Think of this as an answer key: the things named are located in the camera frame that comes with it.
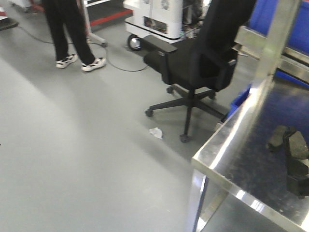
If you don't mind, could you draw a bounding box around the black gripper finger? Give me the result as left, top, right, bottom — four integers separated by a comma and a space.
286, 175, 309, 198

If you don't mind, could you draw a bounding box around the dark brake pad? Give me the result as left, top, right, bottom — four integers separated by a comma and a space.
266, 125, 296, 152
283, 128, 309, 176

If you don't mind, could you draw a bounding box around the far-left blue bin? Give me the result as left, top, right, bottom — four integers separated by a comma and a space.
227, 84, 252, 117

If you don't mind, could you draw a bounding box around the crumpled paper scrap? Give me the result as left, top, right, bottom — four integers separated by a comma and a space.
149, 127, 163, 139

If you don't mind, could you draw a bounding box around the black office chair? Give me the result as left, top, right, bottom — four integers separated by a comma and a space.
143, 0, 256, 143

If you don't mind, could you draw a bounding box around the right blue plastic bin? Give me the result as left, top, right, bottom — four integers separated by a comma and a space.
248, 0, 309, 54

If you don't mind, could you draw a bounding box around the white wheeled machine cart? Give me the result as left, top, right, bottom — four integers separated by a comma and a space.
123, 0, 207, 51

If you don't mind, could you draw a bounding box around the person in black trousers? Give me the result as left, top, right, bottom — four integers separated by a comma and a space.
42, 0, 106, 72

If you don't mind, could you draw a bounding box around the stainless steel rack frame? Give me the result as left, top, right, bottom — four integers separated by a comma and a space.
236, 0, 309, 85

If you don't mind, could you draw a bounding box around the black floor cable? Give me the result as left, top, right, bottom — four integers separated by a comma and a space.
14, 24, 150, 73

